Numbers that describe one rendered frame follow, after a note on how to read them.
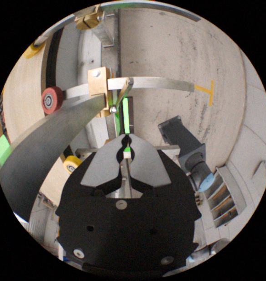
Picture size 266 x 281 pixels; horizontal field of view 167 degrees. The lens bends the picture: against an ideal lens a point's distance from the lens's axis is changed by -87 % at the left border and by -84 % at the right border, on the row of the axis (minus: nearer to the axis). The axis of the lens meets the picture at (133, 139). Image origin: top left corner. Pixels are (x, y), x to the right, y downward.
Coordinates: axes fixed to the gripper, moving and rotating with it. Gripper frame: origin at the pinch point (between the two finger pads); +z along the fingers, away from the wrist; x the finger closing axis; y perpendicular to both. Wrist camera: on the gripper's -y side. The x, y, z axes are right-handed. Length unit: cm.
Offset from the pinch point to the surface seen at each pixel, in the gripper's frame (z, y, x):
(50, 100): 10.4, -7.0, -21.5
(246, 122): 85, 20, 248
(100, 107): 9.5, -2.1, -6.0
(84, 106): 2.1, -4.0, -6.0
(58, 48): 20.6, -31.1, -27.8
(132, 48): 101, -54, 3
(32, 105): 10.8, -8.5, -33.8
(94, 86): 13.8, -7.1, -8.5
